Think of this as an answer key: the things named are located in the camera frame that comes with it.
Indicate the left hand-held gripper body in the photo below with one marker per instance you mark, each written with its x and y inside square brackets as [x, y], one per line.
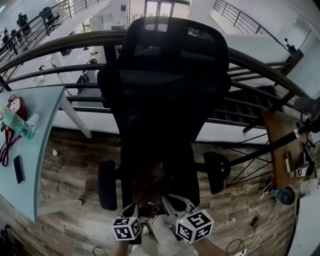
[126, 228]

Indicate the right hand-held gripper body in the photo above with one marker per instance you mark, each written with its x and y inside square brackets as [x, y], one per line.
[195, 226]

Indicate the brown leather bag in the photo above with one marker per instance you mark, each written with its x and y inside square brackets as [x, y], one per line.
[150, 185]

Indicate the black mesh office chair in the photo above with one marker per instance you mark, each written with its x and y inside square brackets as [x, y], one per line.
[162, 87]

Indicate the person's left forearm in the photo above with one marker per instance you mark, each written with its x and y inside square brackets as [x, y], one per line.
[122, 250]

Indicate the person's right forearm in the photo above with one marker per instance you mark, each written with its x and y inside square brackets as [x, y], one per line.
[207, 247]

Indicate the distant black office chair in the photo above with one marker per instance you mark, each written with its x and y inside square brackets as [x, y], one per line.
[48, 17]

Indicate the person's grey clothing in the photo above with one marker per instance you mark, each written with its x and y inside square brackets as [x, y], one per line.
[162, 237]

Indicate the white power strip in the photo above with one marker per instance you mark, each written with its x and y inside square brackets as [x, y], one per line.
[240, 253]

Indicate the black power adapter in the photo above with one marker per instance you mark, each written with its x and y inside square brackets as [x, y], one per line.
[254, 221]

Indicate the black oval case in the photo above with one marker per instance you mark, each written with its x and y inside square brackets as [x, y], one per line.
[286, 196]

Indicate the crumpled white paper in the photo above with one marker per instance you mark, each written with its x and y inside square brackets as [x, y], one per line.
[54, 152]

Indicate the white desk with black edge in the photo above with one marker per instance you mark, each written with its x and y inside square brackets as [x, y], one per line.
[307, 225]

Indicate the white and black power bank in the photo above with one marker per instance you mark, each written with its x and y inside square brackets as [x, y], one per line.
[289, 163]

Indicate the black coat rack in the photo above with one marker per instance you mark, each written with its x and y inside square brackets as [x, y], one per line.
[275, 142]

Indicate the light blue table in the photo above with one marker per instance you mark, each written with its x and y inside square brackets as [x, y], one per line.
[30, 162]

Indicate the black floor object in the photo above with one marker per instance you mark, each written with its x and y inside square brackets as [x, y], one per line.
[6, 240]

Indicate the spare hand-held gripper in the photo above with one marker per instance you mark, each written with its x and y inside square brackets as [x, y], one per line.
[310, 151]
[301, 170]

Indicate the wooden side table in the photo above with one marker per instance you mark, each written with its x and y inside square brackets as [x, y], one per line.
[280, 140]

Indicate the white rounded object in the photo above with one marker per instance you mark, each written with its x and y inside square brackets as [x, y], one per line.
[310, 187]

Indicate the black smartphone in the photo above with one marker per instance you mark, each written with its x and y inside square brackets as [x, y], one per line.
[18, 170]

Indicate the black hanging garment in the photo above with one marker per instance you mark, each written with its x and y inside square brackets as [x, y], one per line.
[314, 125]

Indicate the red pouch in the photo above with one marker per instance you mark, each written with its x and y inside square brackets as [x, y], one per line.
[21, 110]

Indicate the dark curved metal railing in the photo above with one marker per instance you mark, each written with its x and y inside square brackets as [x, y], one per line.
[75, 40]

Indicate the short dark balcony railing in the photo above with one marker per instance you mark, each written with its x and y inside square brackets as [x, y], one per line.
[237, 15]

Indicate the glass entrance doors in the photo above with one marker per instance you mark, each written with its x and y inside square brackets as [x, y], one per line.
[160, 7]

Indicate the long dark balcony railing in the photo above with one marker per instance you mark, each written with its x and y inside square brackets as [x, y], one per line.
[35, 22]

